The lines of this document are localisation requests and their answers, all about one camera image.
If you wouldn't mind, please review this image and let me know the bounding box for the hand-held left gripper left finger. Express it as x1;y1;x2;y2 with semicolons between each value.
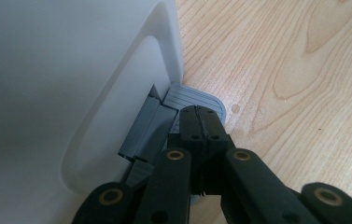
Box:
167;105;208;196

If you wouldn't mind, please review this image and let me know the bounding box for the grey bin pedal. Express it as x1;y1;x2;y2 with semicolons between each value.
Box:
117;82;228;189

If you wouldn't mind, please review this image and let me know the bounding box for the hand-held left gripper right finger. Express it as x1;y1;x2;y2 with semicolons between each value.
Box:
196;105;236;196

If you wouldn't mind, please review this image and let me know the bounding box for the pale round pedal bin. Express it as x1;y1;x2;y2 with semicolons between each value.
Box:
0;0;185;224

